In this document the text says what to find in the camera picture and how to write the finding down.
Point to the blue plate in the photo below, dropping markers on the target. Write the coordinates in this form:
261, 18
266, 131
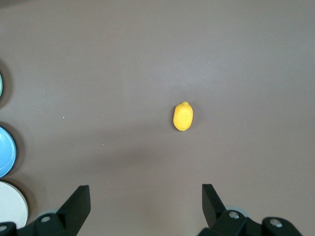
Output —
6, 152

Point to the cream white plate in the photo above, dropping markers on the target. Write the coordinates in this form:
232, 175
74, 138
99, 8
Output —
11, 205

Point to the light green plate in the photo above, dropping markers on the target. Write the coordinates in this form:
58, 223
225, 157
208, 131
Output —
0, 84

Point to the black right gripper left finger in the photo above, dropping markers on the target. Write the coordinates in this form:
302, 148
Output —
71, 211

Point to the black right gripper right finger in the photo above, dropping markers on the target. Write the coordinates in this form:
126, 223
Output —
216, 211

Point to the yellow lemon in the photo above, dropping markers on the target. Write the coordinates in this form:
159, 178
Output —
183, 116

